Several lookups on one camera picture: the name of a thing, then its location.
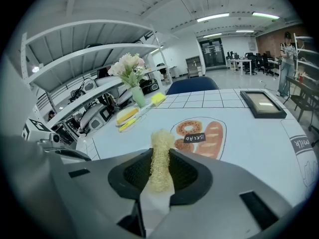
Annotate pink flower bouquet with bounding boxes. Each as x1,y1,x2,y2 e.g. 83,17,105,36
107,53,149,88

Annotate black radio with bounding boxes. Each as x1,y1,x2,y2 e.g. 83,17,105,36
141,78,160,96

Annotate black glass double door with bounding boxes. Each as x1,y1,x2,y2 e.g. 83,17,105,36
199,37,226,68

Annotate pink plate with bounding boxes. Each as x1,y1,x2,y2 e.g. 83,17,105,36
115,107,144,127

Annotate white wall shelving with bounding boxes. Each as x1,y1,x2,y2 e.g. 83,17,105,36
293,32,319,84

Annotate white grey-faced device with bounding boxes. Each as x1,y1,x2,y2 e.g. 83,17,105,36
109,87,133,109
79,103,105,131

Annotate bread slices on plate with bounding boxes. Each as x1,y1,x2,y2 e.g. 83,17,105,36
116,108,140,124

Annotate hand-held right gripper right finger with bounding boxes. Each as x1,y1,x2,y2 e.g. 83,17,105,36
149,149,292,239

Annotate yellow sponge piece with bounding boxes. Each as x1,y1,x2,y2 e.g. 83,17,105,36
147,129,175,194

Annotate checked white tablecloth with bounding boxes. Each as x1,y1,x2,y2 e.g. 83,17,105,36
76,88,319,206

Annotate white metal shelf rack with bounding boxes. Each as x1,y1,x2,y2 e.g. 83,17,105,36
21,20,175,139

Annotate black picture frame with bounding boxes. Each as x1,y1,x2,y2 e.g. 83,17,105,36
240,90,288,119

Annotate white long desk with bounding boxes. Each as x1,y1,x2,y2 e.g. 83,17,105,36
225,58,253,77

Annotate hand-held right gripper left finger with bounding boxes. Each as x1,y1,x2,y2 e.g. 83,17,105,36
47,148,153,239

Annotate small grey shelf cabinet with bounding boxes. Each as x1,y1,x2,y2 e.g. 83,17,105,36
185,55,201,78

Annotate yellow bottle brush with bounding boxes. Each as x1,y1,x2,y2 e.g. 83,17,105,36
119,93,167,132

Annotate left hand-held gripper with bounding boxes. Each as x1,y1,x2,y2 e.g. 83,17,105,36
21,118,92,162

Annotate row of black office chairs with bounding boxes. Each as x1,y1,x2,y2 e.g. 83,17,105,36
243,51,276,77

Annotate dark glass-top side table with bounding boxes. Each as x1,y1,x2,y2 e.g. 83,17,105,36
284,75,319,131

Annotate blue chair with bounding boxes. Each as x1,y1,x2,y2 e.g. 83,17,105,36
165,76,220,96

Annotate green vase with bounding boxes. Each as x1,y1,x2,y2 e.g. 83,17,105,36
131,85,147,109

